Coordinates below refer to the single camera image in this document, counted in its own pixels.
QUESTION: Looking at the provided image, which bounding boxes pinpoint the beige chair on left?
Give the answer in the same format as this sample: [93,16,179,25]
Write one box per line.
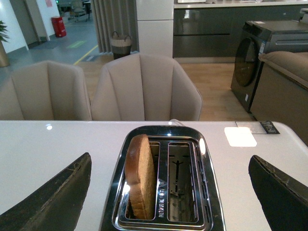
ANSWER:
[0,61,91,121]

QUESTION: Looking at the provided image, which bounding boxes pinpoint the label sticker on table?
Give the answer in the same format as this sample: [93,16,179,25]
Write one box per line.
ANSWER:
[234,120,281,135]

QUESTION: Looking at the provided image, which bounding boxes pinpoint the dark grey kitchen cabinet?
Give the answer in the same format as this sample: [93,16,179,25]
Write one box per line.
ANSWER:
[173,3,308,58]

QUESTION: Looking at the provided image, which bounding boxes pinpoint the grey curtain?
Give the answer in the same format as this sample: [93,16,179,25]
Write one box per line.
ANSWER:
[91,0,139,52]

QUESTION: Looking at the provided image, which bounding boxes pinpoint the potted green plant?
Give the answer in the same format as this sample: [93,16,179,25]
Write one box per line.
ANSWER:
[0,21,10,67]

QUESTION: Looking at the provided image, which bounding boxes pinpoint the white toaster power cable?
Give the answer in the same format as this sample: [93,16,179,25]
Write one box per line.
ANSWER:
[168,118,185,127]

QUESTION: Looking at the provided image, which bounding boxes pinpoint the white pillar cabinet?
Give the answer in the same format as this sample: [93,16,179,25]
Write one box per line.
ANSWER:
[136,0,174,58]

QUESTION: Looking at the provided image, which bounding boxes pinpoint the red bin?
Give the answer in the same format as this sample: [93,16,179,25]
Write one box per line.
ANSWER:
[51,16,66,38]

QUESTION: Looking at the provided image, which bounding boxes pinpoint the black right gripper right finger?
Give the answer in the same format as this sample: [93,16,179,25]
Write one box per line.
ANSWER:
[248,155,308,231]

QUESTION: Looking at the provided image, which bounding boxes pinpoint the woven laundry basket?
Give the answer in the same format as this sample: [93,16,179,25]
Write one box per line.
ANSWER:
[110,31,132,59]

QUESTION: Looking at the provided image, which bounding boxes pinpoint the brown bread slice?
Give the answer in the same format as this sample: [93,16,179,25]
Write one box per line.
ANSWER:
[125,134,157,220]

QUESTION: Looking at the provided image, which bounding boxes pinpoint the white chrome two-slot toaster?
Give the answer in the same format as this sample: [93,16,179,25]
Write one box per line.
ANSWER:
[100,125,226,231]

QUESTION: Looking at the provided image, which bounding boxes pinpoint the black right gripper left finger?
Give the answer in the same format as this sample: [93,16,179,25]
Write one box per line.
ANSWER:
[0,153,92,231]

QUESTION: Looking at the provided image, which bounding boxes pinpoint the dark front-load washing machine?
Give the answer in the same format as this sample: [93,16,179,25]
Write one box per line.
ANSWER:
[230,20,308,114]

